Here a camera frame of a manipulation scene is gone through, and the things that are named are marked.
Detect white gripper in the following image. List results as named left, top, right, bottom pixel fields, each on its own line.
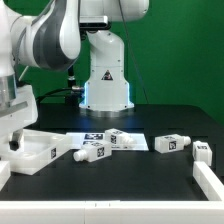
left=0, top=85, right=38, bottom=153

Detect white square tabletop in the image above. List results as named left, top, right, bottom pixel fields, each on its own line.
left=0, top=129, right=72, bottom=175

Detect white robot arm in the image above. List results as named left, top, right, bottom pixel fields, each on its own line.
left=0, top=0, right=149, bottom=154

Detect white tag sheet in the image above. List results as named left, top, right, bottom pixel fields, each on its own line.
left=67, top=132, right=148, bottom=151

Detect black camera stand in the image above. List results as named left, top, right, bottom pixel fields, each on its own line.
left=65, top=67, right=84, bottom=108

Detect black cables on table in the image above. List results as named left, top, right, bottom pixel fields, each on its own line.
left=34, top=85, right=84, bottom=104

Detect silver camera bar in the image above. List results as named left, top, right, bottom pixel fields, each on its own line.
left=79, top=15, right=109, bottom=30

